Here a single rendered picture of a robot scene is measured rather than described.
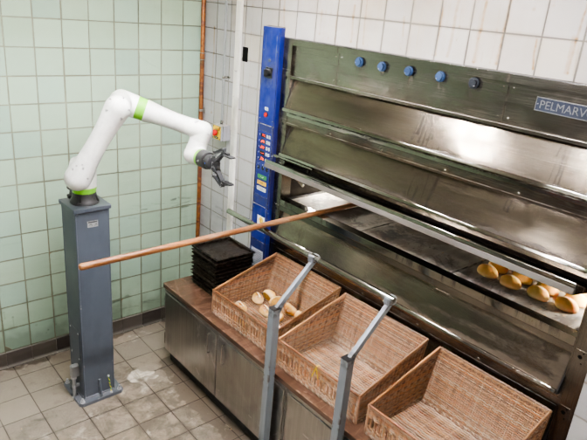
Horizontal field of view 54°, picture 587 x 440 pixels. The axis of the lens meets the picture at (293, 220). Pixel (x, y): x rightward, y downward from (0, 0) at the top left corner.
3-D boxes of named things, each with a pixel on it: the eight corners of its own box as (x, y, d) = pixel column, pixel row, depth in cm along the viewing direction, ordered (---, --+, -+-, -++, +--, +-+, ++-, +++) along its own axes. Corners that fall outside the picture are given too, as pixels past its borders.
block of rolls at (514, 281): (536, 247, 306) (538, 237, 304) (631, 282, 273) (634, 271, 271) (472, 272, 268) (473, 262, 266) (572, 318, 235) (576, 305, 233)
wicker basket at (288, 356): (340, 334, 321) (345, 291, 311) (422, 387, 282) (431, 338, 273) (272, 364, 289) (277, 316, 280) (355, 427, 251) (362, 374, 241)
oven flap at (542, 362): (276, 239, 353) (287, 208, 351) (557, 393, 229) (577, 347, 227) (271, 238, 350) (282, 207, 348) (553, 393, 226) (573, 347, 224)
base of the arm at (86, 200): (57, 194, 315) (57, 183, 313) (84, 189, 325) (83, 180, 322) (76, 208, 297) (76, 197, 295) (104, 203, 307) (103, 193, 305)
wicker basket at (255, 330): (273, 291, 363) (277, 250, 353) (338, 330, 325) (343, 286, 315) (209, 312, 331) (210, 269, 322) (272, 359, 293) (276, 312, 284)
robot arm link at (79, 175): (56, 186, 279) (109, 92, 267) (63, 176, 294) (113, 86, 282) (81, 199, 283) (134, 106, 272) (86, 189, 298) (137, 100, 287)
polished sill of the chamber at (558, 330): (286, 203, 350) (287, 197, 349) (580, 341, 225) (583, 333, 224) (279, 205, 346) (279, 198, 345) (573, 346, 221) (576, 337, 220)
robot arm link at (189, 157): (193, 163, 314) (176, 159, 306) (201, 141, 313) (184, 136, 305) (207, 170, 304) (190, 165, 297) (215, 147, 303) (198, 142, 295)
